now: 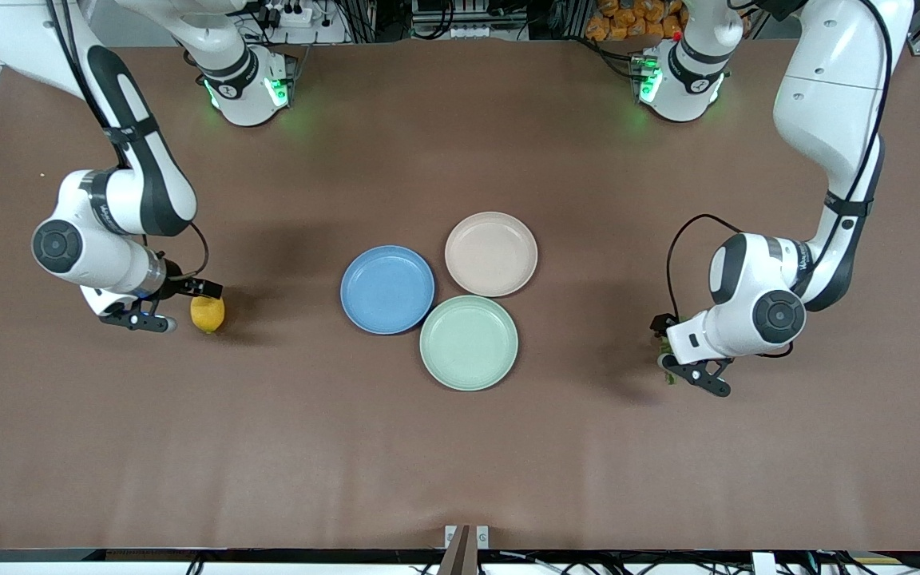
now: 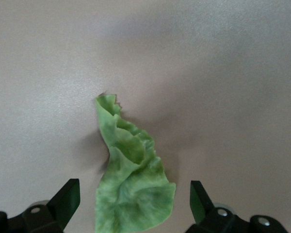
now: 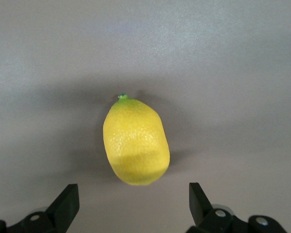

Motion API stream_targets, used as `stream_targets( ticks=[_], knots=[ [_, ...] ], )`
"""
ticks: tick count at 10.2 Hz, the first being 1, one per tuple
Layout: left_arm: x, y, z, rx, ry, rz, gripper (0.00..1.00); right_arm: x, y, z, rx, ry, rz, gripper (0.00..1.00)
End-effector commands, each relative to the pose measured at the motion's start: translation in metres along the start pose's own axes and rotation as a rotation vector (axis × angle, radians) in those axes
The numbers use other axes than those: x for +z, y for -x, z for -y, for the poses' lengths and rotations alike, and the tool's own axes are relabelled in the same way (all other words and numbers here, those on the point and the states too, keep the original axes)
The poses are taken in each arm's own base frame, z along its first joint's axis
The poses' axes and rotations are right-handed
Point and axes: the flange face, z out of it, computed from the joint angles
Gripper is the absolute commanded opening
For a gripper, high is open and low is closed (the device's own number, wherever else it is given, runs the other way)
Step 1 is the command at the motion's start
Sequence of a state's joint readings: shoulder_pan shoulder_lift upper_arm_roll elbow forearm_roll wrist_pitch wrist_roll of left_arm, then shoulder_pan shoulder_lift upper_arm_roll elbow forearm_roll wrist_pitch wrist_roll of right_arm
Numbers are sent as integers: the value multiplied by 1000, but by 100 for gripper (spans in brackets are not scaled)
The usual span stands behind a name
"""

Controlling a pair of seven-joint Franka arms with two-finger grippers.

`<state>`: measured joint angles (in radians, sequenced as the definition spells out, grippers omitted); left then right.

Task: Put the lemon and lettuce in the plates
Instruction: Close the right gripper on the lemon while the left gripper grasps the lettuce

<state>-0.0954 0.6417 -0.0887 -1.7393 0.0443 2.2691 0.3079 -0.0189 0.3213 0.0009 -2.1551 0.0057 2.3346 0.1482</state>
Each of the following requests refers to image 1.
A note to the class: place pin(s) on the green plate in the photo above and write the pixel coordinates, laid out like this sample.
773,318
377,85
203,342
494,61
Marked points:
469,343

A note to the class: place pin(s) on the white power strip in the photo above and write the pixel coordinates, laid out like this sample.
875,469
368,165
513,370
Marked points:
288,14

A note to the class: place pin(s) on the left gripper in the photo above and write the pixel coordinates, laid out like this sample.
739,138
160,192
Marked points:
658,327

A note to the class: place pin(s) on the pink plate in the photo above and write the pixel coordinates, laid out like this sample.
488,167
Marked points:
491,254

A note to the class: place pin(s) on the green lettuce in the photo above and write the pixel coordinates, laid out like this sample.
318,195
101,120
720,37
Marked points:
664,347

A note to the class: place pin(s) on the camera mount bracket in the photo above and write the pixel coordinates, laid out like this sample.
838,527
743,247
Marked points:
460,551

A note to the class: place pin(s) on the blue plate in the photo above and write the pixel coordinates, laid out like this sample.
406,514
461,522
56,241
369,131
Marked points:
387,289

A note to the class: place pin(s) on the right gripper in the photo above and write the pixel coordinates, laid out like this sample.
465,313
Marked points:
181,285

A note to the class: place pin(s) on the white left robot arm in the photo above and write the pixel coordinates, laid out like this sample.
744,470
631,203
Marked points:
827,104

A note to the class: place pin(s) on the yellow lemon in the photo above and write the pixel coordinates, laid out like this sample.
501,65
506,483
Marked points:
207,314

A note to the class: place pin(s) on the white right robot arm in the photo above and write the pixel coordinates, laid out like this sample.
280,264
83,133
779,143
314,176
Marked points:
148,176

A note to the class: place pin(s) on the orange fruit bag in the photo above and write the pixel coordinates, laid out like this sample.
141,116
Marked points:
628,20

